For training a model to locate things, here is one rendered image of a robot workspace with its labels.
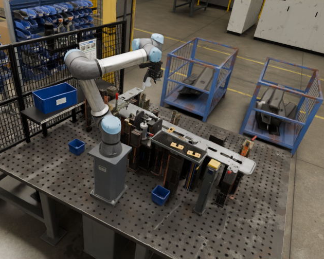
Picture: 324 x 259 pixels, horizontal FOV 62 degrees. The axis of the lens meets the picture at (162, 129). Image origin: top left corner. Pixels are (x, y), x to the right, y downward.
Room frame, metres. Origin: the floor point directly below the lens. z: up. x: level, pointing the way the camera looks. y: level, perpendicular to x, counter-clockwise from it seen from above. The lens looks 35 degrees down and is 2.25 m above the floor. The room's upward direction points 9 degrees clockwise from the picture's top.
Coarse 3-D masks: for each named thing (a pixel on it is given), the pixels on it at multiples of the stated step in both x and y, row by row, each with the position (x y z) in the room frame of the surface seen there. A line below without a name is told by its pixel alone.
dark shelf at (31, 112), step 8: (96, 80) 2.44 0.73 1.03; (80, 88) 2.22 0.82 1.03; (104, 88) 2.29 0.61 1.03; (80, 96) 2.08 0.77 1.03; (80, 104) 1.97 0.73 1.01; (24, 112) 1.70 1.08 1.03; (32, 112) 1.72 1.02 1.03; (40, 112) 1.73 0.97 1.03; (56, 112) 1.77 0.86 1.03; (64, 112) 1.82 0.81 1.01; (32, 120) 1.63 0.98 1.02; (40, 120) 1.63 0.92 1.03; (48, 120) 1.68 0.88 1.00
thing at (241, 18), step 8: (240, 0) 9.51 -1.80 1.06; (248, 0) 9.41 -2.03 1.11; (256, 0) 10.21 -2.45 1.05; (232, 8) 9.58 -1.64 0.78; (240, 8) 9.48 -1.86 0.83; (248, 8) 9.38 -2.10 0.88; (256, 8) 10.68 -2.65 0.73; (232, 16) 9.55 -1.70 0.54; (240, 16) 9.45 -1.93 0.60; (248, 16) 9.75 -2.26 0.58; (256, 16) 11.20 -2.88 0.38; (232, 24) 9.52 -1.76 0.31; (240, 24) 9.42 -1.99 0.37; (248, 24) 10.15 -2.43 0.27; (232, 32) 9.50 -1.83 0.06; (240, 32) 9.39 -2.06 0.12
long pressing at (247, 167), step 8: (120, 112) 1.97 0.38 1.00; (128, 112) 1.99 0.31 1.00; (176, 128) 1.86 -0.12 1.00; (176, 136) 1.75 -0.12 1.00; (184, 136) 1.76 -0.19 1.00; (192, 136) 1.78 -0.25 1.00; (208, 144) 1.71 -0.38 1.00; (216, 144) 1.72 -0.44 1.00; (208, 152) 1.61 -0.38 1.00; (216, 152) 1.62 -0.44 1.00; (224, 152) 1.64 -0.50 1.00; (232, 152) 1.66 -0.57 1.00; (216, 160) 1.54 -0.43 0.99; (224, 160) 1.54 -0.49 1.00; (232, 160) 1.56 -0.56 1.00; (240, 160) 1.57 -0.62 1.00; (248, 160) 1.59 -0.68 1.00; (240, 168) 1.48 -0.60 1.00; (248, 168) 1.50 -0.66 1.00
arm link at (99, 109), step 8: (72, 56) 1.32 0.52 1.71; (80, 56) 1.31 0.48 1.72; (80, 80) 1.34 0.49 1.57; (88, 80) 1.36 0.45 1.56; (88, 88) 1.36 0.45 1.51; (96, 88) 1.40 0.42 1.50; (88, 96) 1.37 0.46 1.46; (96, 96) 1.38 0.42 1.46; (96, 104) 1.38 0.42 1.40; (104, 104) 1.44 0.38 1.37; (96, 112) 1.39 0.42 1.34; (104, 112) 1.40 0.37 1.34; (96, 120) 1.39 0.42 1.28
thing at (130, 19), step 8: (120, 0) 5.03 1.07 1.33; (128, 0) 5.29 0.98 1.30; (120, 8) 5.05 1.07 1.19; (128, 8) 5.32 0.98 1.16; (120, 16) 5.05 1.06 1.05; (128, 16) 5.33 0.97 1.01; (128, 24) 5.35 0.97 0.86; (128, 32) 5.37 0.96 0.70; (120, 40) 5.13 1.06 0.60; (128, 40) 5.39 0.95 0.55; (120, 48) 5.15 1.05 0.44; (128, 48) 5.41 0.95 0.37
